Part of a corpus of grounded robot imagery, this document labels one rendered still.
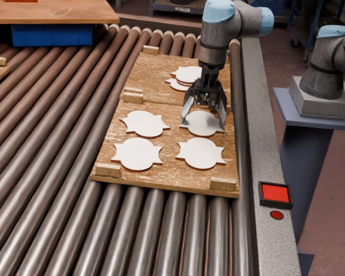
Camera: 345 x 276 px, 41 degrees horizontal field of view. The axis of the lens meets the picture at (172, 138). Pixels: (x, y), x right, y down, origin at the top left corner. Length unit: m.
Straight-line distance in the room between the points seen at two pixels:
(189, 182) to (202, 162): 0.08
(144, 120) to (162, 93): 0.21
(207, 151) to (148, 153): 0.16
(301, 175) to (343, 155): 1.53
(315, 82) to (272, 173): 0.54
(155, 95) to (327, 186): 1.69
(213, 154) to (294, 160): 0.63
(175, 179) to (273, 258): 0.29
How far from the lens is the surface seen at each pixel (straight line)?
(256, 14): 1.23
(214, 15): 1.16
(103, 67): 1.73
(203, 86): 1.22
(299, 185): 1.84
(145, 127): 1.28
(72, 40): 1.88
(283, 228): 1.07
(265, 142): 1.36
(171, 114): 1.38
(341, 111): 1.69
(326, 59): 1.64
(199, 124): 1.33
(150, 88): 1.53
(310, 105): 1.65
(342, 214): 2.77
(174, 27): 2.16
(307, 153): 1.76
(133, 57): 1.82
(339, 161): 3.25
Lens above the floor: 1.58
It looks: 31 degrees down
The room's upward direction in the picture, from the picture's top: 6 degrees clockwise
